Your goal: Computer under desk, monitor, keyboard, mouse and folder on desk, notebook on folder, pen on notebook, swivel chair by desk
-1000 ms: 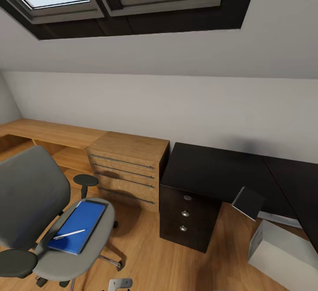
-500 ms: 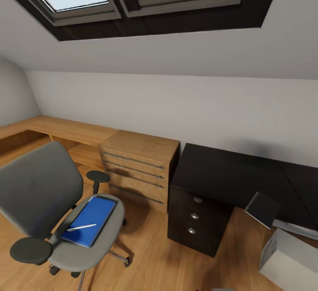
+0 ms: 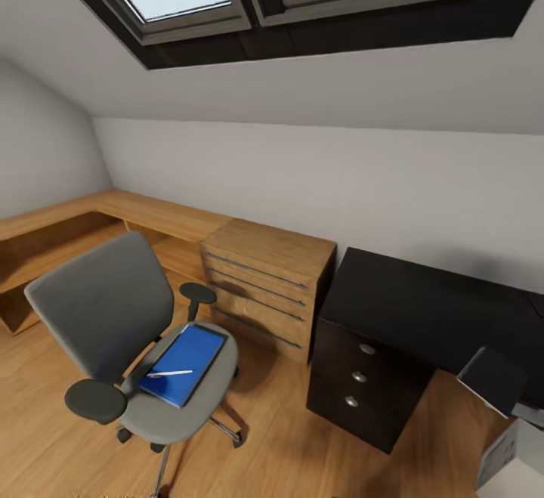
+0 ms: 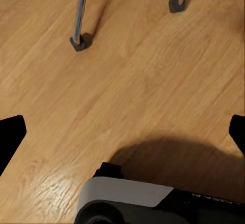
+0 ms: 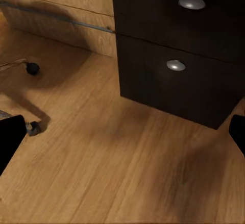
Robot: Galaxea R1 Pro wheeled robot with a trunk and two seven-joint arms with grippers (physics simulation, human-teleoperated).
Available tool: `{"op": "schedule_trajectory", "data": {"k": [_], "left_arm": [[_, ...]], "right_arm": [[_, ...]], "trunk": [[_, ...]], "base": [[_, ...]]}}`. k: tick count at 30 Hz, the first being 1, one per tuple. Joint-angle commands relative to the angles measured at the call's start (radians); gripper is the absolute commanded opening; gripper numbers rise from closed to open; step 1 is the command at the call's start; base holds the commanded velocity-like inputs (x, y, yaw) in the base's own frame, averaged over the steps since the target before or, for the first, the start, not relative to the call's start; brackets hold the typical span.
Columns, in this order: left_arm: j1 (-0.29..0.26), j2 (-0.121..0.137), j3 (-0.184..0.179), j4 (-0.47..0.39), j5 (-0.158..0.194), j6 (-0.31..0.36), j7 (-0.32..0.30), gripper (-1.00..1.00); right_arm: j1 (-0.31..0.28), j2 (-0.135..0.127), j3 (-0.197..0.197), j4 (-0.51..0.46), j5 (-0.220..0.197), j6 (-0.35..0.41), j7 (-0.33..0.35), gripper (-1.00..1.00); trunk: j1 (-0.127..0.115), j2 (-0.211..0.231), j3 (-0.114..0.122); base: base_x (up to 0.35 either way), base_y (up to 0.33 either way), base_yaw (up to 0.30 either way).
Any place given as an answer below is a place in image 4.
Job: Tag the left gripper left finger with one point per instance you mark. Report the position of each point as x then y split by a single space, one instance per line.
12 133

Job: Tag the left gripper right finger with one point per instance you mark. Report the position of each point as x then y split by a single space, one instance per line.
237 131

